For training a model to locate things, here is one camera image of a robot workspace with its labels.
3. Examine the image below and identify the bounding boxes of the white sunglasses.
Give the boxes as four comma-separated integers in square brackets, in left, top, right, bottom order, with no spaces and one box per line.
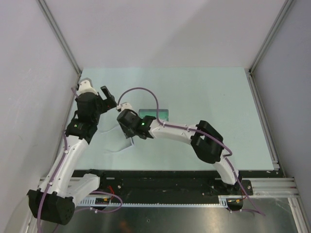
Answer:
[100,125,135,153]

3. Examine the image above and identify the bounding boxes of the dark green glasses case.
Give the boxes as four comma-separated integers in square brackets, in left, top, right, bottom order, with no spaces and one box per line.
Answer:
[138,109,169,121]

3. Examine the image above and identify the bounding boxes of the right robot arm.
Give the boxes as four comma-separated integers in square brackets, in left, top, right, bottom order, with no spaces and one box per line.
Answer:
[117,109,242,195]

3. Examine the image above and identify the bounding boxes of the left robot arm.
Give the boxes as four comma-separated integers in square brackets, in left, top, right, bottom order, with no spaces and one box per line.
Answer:
[27,83,117,225]

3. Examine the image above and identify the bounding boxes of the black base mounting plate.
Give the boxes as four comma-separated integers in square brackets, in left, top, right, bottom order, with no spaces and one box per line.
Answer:
[73,169,283,196]

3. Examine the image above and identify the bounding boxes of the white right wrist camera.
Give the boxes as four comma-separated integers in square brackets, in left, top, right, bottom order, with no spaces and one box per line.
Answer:
[116,102,133,112]

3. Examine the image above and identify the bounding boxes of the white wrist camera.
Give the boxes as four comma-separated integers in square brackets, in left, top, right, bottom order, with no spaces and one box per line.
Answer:
[116,102,133,112]
[77,78,98,95]

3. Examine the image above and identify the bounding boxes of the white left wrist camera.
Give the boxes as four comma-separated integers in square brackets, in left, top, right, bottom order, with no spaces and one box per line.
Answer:
[77,78,98,95]

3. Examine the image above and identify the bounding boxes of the white slotted cable duct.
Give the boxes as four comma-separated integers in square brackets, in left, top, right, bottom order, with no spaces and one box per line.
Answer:
[77,195,243,208]

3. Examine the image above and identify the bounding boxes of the left aluminium corner post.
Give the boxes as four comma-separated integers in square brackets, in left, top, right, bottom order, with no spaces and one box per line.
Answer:
[36,0,82,77]

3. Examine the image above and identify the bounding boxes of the aluminium corner post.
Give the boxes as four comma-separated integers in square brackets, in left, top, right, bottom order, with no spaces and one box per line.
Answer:
[248,0,296,74]
[36,0,82,77]

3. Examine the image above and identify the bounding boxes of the right side aluminium rail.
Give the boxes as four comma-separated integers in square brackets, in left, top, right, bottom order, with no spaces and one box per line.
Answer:
[246,71,281,170]

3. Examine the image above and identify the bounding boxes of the aluminium rail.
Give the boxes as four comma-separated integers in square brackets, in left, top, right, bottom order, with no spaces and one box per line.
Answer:
[39,173,298,199]
[246,71,281,170]

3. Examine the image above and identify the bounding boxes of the aluminium front rail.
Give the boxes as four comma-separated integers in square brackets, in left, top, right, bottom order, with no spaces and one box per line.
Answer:
[39,173,298,199]

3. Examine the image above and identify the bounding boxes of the right aluminium corner post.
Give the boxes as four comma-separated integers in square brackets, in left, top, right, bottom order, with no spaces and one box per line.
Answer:
[248,0,296,74]

